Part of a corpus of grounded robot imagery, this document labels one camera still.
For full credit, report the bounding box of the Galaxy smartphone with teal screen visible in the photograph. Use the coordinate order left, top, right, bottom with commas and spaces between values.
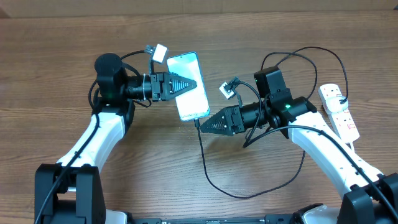
167, 52, 210, 121

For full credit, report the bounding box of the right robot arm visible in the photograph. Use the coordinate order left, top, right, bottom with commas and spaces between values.
200, 67, 397, 223

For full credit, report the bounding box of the white power strip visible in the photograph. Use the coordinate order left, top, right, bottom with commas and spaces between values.
318, 83, 360, 144

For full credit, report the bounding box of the white charger plug adapter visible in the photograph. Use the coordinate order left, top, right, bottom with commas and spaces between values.
324, 96, 349, 114

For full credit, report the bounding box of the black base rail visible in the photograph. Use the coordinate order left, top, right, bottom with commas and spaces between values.
127, 213, 304, 224

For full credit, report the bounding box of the black USB charging cable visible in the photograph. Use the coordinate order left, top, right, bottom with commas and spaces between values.
193, 46, 349, 200

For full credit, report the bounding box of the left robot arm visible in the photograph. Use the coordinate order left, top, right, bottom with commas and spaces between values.
34, 53, 197, 223

